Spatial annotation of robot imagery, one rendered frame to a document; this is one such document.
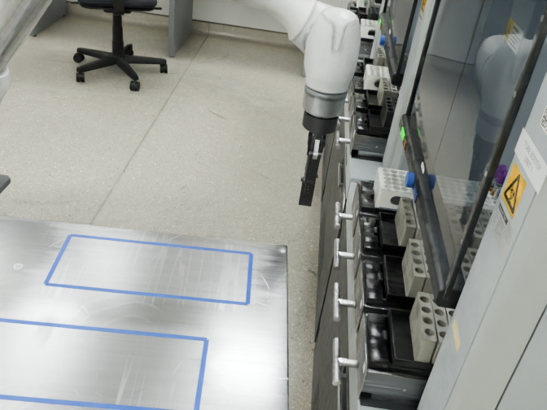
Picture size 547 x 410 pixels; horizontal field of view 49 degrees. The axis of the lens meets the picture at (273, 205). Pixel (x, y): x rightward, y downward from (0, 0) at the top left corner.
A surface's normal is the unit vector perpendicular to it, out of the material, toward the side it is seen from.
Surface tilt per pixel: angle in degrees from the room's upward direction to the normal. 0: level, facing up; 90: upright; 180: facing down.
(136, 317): 0
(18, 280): 0
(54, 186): 0
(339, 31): 72
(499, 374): 90
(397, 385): 90
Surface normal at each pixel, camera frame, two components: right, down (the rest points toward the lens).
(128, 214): 0.12, -0.83
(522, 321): -0.09, 0.54
